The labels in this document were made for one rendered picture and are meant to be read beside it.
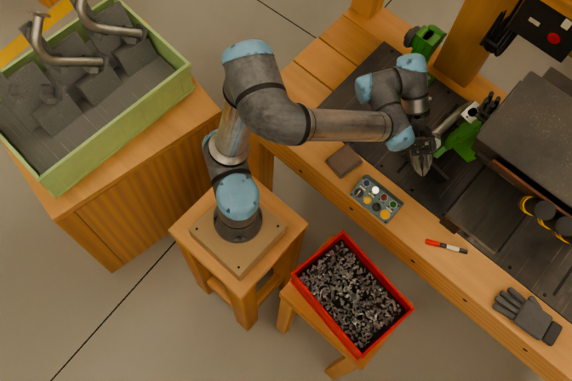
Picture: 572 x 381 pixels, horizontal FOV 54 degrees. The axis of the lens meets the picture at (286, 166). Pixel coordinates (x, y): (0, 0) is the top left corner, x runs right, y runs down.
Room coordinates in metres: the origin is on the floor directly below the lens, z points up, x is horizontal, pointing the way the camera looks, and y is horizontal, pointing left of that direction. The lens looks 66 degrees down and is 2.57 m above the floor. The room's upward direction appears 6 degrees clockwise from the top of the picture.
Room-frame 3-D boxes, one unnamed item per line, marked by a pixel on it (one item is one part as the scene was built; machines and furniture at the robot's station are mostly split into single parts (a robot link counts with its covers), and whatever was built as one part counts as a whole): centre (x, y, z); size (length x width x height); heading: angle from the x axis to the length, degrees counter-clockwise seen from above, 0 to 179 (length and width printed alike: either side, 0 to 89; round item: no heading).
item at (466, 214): (0.64, -0.63, 1.11); 0.39 x 0.16 x 0.03; 143
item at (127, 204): (0.93, 0.68, 0.39); 0.68 x 0.52 x 0.79; 133
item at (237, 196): (0.54, 0.13, 1.09); 0.13 x 0.12 x 0.14; 22
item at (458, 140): (0.76, -0.53, 1.17); 0.13 x 0.12 x 0.20; 53
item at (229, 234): (0.53, 0.13, 0.97); 0.15 x 0.15 x 0.10
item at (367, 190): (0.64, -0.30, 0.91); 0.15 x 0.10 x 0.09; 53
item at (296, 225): (0.53, 0.13, 0.83); 0.32 x 0.32 x 0.04; 53
